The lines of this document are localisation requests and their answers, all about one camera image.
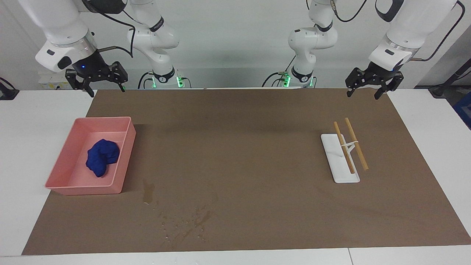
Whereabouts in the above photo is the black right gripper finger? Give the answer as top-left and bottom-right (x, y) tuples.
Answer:
(65, 69), (95, 98)
(107, 61), (128, 93)

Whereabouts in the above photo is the blue crate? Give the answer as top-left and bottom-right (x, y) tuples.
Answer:
(453, 92), (471, 130)

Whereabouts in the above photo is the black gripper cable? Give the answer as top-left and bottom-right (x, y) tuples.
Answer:
(330, 0), (466, 62)
(83, 0), (135, 58)

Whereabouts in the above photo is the black stand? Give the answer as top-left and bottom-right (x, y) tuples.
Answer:
(429, 58), (471, 98)

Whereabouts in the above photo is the black clamp mount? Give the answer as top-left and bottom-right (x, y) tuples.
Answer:
(0, 77), (20, 100)

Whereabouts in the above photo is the wooden rack rod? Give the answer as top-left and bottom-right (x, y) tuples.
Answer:
(344, 117), (369, 171)
(333, 121), (356, 174)

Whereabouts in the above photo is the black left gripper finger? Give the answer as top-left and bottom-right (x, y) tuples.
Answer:
(374, 72), (404, 100)
(345, 67), (368, 98)

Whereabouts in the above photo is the black arm base cable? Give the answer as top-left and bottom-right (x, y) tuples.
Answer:
(138, 71), (192, 89)
(262, 54), (297, 88)

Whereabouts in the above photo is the pink plastic bin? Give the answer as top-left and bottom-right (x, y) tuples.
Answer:
(45, 117), (137, 195)

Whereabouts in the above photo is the brown table mat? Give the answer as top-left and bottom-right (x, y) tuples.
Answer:
(21, 88), (471, 255)

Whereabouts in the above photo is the white towel rack base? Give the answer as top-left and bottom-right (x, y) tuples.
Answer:
(321, 133), (361, 184)

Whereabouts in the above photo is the blue towel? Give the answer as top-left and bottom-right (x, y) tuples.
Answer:
(86, 139), (120, 178)

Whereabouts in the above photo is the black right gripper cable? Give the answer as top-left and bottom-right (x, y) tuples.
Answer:
(83, 0), (135, 58)

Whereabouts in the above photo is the black left arm base cable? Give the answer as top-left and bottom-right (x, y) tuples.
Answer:
(262, 54), (297, 88)

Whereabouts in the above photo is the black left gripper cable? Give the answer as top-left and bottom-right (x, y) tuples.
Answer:
(330, 0), (466, 62)

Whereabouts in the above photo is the black right arm base cable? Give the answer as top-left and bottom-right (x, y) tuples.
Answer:
(138, 71), (192, 89)

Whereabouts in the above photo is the spilled water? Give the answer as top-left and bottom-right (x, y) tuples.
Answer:
(142, 179), (215, 242)

